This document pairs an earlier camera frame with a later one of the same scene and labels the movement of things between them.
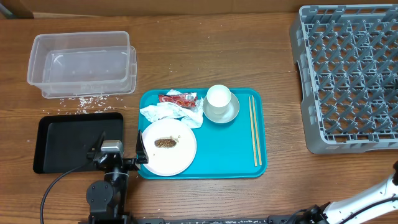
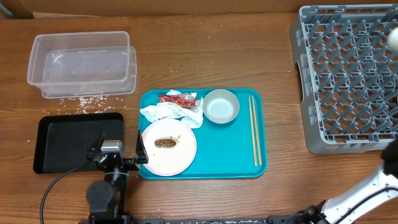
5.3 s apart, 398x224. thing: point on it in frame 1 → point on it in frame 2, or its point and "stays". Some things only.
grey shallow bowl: (229, 115) stays
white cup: (218, 97) → (392, 39)
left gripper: (142, 154) stays
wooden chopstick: (257, 132) stays
